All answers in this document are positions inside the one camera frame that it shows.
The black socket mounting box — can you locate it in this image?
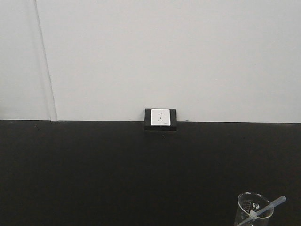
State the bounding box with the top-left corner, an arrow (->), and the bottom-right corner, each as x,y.
144,108 -> 177,131

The clear glass beaker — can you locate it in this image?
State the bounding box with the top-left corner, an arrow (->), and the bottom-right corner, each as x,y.
234,192 -> 274,226

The translucent plastic dropper pipette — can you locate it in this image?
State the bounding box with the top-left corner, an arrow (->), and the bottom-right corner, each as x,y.
250,196 -> 286,218

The white wall power socket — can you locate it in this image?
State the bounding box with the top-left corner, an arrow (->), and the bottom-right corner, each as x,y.
151,109 -> 171,126

